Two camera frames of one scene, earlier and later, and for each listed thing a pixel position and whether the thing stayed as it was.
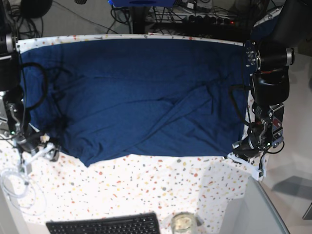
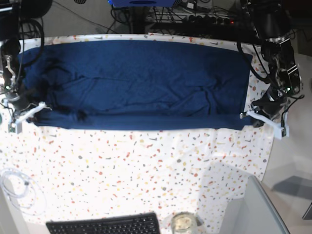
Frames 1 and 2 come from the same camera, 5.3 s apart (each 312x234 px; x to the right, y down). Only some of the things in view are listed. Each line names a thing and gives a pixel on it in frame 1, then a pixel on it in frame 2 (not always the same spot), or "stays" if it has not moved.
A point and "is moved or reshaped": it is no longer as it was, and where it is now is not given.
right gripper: (244, 148) -> (271, 105)
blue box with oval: (143, 3) stays
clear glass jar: (183, 223) stays
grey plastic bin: (254, 213) stays
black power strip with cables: (189, 15) stays
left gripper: (31, 141) -> (21, 101)
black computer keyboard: (145, 223) stays
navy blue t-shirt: (96, 98) is moved or reshaped
